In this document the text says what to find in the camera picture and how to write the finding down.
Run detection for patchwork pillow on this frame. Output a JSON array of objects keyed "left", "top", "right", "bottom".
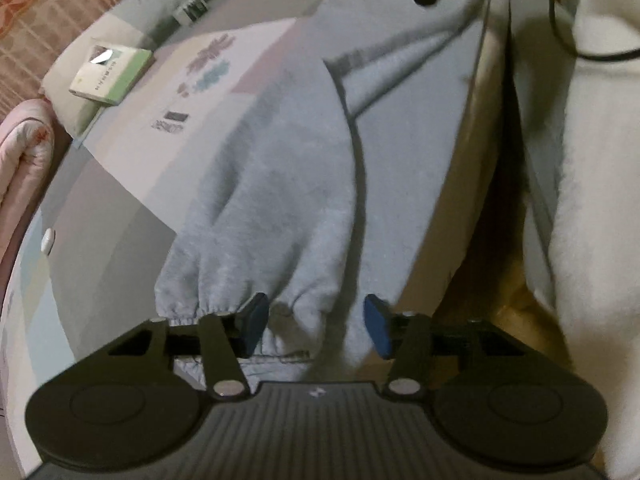
[{"left": 40, "top": 0, "right": 231, "bottom": 138}]

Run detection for green white book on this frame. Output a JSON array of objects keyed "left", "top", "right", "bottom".
[{"left": 68, "top": 45, "right": 154, "bottom": 107}]

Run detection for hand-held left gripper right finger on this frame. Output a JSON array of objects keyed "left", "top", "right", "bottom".
[{"left": 363, "top": 294, "right": 521, "bottom": 401}]

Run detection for person's white fluffy robe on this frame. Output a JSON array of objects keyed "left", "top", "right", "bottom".
[{"left": 507, "top": 0, "right": 640, "bottom": 480}]

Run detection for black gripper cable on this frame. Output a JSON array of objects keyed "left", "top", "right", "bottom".
[{"left": 547, "top": 0, "right": 640, "bottom": 63}]

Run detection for patchwork flower bed sheet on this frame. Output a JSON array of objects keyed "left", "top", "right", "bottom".
[{"left": 0, "top": 0, "right": 501, "bottom": 461}]

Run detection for red beige patterned curtain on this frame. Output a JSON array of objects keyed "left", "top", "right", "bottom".
[{"left": 0, "top": 0, "right": 121, "bottom": 126}]

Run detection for small white green packet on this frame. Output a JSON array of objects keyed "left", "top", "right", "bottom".
[{"left": 172, "top": 0, "right": 208, "bottom": 26}]

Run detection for grey sweatpants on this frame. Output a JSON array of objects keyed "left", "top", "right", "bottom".
[{"left": 152, "top": 0, "right": 496, "bottom": 391}]

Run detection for folded pink quilt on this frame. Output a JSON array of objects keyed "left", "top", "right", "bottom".
[{"left": 0, "top": 99, "right": 56, "bottom": 271}]

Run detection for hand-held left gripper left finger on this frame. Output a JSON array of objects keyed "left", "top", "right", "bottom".
[{"left": 107, "top": 292, "right": 271, "bottom": 401}]

